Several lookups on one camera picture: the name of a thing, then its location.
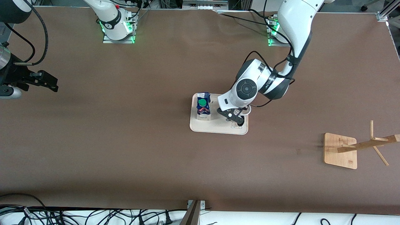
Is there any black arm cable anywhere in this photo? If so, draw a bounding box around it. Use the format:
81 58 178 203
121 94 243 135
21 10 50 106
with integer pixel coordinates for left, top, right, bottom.
242 0 297 108
5 2 49 67

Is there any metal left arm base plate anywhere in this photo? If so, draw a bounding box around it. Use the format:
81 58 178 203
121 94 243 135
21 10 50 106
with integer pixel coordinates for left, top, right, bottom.
267 17 291 47

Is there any cream rabbit print tray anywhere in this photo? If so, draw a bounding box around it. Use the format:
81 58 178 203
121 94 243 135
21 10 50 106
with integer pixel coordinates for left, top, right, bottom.
189 92 249 135

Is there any blue milk carton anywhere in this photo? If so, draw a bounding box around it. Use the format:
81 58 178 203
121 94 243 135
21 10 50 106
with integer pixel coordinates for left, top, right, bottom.
196 92 212 121

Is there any grey power strip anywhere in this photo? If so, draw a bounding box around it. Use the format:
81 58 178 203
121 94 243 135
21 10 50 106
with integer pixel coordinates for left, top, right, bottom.
182 0 229 10

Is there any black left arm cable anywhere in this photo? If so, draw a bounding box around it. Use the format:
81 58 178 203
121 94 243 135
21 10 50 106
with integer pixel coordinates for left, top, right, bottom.
242 0 297 108

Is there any black cable with white label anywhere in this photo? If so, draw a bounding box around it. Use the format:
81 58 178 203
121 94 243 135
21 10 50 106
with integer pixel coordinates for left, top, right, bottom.
0 205 63 225

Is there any black table cable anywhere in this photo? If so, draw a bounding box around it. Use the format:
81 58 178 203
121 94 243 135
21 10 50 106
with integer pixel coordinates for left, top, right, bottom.
248 9 278 21
216 11 277 28

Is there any aluminium profile bar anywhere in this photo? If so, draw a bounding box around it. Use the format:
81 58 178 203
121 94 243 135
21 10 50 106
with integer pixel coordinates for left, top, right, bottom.
180 199 206 225

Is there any wooden mug stand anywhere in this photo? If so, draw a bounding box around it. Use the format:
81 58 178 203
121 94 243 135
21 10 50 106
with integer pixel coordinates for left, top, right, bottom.
324 120 400 170

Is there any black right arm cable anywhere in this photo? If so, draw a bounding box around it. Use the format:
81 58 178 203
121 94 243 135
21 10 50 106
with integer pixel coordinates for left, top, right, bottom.
5 2 49 67

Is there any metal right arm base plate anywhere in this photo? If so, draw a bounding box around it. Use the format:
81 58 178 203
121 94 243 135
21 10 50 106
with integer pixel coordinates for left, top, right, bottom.
102 14 136 44

